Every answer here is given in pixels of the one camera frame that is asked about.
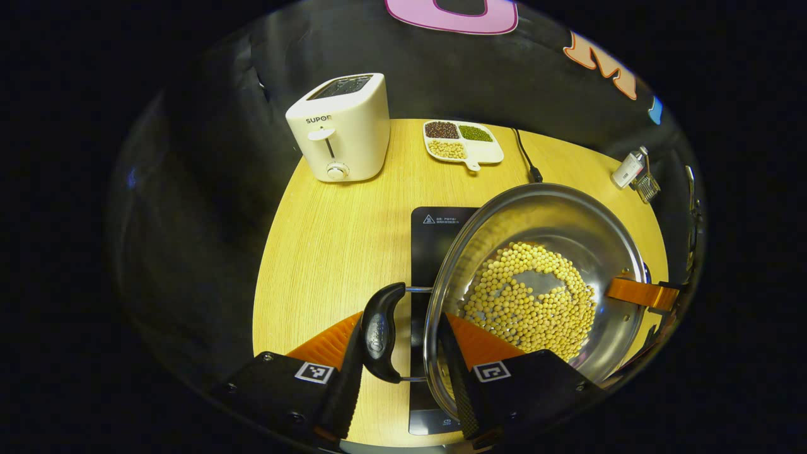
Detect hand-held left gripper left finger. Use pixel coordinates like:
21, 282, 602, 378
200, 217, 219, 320
214, 312, 366, 442

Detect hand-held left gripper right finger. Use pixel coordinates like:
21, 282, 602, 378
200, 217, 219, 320
437, 313, 606, 442

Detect steel pot with black handle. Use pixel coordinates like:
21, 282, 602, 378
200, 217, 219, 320
361, 183, 650, 420

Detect black induction cooktop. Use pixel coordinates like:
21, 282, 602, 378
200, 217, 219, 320
408, 206, 480, 436

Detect ribbed glass cup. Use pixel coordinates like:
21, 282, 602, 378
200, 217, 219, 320
632, 165, 661, 204

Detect pile of yellow soybeans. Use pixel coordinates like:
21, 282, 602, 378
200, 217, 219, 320
459, 242, 598, 363

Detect small clear plastic bottle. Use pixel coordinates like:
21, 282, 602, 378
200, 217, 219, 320
610, 146, 649, 190

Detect white divided bean dish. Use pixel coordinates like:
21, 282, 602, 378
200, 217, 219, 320
422, 120, 504, 172

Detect white toaster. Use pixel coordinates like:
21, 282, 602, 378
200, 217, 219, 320
285, 73, 391, 183

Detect black power cable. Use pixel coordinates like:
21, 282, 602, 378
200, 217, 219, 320
512, 128, 544, 183

